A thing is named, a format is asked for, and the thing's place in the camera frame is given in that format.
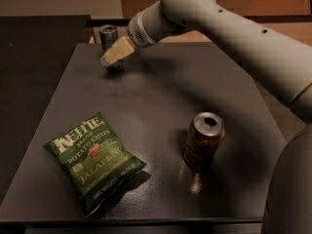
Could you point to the orange LaCroix soda can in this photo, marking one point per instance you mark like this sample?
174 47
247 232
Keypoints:
206 133

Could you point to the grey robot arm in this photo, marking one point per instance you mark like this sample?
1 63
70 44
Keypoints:
282 65

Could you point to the slim silver redbull can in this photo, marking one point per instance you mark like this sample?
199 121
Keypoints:
108 35

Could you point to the green Kettle chips bag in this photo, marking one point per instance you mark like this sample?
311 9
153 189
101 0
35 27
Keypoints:
95 160

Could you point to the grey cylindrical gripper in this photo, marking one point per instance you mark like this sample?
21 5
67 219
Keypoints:
137 33

